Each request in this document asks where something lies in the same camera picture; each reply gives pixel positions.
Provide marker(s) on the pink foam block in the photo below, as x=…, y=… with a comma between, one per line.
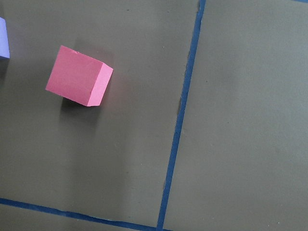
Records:
x=78, y=77

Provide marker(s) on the purple foam block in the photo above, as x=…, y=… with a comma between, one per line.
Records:
x=4, y=45

